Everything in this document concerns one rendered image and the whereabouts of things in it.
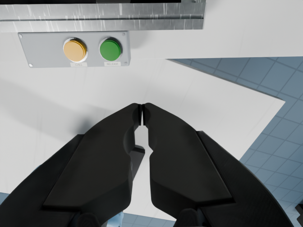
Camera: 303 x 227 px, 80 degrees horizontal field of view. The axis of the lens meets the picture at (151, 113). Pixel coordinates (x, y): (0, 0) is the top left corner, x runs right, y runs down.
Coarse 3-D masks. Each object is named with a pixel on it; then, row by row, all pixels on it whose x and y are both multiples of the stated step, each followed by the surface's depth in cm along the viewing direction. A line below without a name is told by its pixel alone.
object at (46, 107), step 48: (0, 96) 52; (48, 96) 52; (96, 96) 53; (144, 96) 53; (192, 96) 54; (240, 96) 55; (0, 144) 60; (48, 144) 61; (144, 144) 63; (240, 144) 64; (144, 192) 76
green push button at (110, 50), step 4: (108, 40) 35; (112, 40) 35; (104, 44) 35; (108, 44) 35; (112, 44) 35; (116, 44) 35; (100, 48) 36; (104, 48) 35; (108, 48) 35; (112, 48) 36; (116, 48) 36; (100, 52) 36; (104, 52) 36; (108, 52) 36; (112, 52) 36; (116, 52) 36; (120, 52) 37; (104, 56) 36; (108, 56) 36; (112, 56) 36; (116, 56) 36; (108, 60) 37; (112, 60) 37
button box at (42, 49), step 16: (32, 32) 35; (48, 32) 35; (64, 32) 35; (80, 32) 35; (96, 32) 35; (112, 32) 35; (128, 32) 38; (32, 48) 36; (48, 48) 36; (96, 48) 37; (128, 48) 37; (32, 64) 38; (48, 64) 38; (64, 64) 38; (80, 64) 38; (96, 64) 38; (112, 64) 38; (128, 64) 38
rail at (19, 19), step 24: (96, 0) 32; (120, 0) 32; (0, 24) 34; (24, 24) 34; (48, 24) 34; (72, 24) 34; (96, 24) 34; (120, 24) 34; (144, 24) 35; (168, 24) 35; (192, 24) 35
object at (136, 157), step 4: (136, 148) 62; (132, 152) 61; (136, 152) 61; (140, 152) 62; (144, 152) 62; (132, 156) 62; (136, 156) 62; (140, 156) 62; (132, 160) 63; (136, 160) 63; (140, 160) 63; (136, 164) 64; (136, 168) 65; (132, 172) 66; (136, 172) 66; (132, 176) 67
